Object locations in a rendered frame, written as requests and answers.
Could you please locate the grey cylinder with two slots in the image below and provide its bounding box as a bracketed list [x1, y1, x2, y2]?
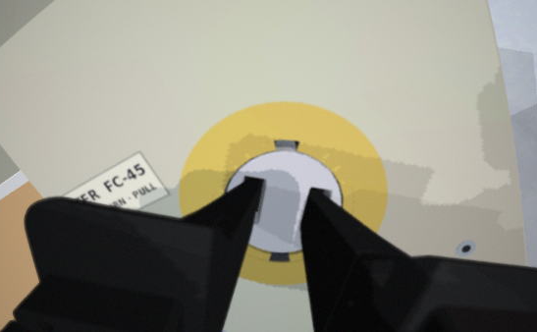
[227, 139, 341, 252]

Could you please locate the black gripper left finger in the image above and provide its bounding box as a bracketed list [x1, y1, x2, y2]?
[24, 177, 260, 332]

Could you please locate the grey rectangular panel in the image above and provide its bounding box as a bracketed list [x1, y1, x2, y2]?
[0, 0, 527, 332]

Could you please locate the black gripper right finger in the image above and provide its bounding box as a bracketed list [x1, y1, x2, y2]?
[300, 188, 537, 332]

